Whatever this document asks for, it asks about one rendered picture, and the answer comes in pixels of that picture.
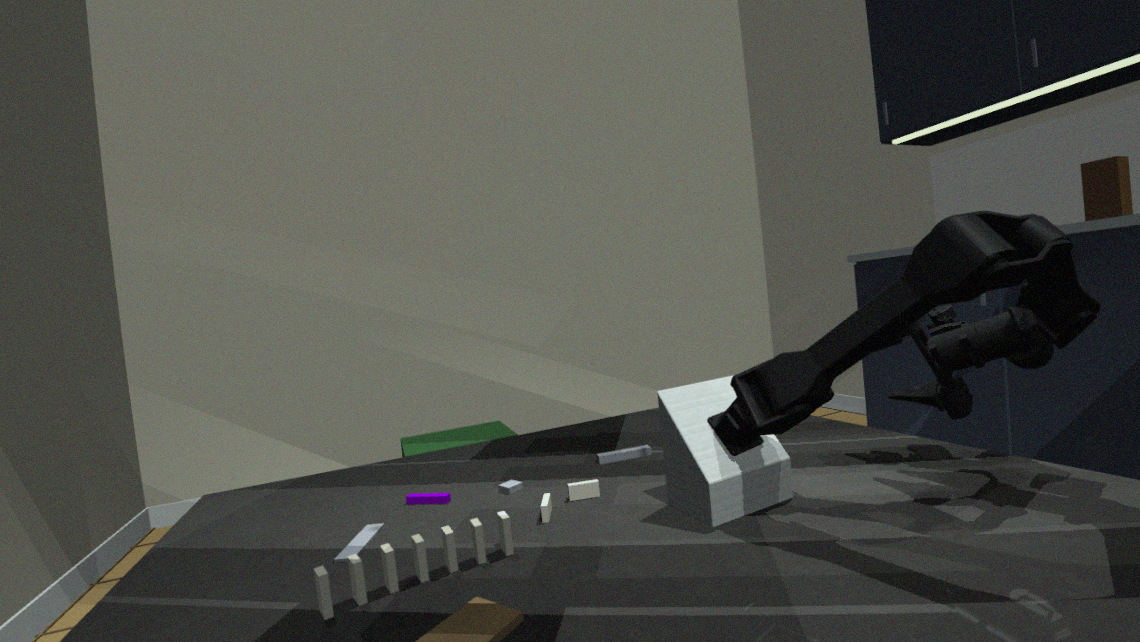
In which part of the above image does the purple domino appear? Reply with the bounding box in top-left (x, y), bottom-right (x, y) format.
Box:
top-left (406, 493), bottom-right (451, 504)

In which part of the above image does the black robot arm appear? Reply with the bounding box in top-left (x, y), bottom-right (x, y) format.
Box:
top-left (707, 211), bottom-right (1101, 456)

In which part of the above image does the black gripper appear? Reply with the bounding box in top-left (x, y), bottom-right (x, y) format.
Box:
top-left (872, 315), bottom-right (994, 420)

